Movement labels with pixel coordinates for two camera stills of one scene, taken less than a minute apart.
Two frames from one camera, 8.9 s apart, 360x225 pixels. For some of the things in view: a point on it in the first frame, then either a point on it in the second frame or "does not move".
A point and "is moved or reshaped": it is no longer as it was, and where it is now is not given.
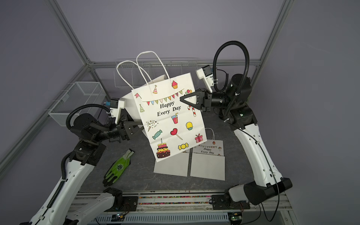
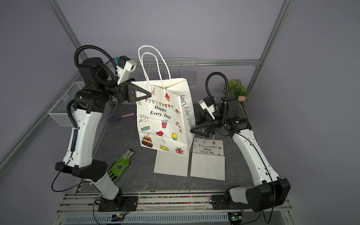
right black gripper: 206,107 -> 208,128
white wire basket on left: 78,94 does not move
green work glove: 118,168 does not move
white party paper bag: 208,161 does not move
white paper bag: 171,126 is moved or reshaped
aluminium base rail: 200,208 does not move
